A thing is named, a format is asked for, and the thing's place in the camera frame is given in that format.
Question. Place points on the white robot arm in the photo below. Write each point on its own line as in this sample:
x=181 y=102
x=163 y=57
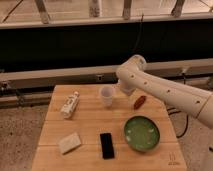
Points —
x=193 y=101

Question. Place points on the light wooden table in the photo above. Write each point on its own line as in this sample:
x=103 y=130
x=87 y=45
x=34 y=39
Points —
x=89 y=120

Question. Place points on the white labelled tube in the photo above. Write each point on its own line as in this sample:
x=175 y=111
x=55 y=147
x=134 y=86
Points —
x=70 y=105

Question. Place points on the white sponge block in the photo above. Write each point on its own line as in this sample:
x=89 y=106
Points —
x=69 y=143

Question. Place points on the green round plate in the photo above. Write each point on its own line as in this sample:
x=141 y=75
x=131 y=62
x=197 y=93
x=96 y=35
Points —
x=141 y=133

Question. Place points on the reddish brown sausage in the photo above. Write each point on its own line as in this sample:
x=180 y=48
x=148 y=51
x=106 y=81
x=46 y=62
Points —
x=139 y=102

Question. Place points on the black rectangular phone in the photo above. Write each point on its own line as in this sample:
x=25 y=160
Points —
x=107 y=146

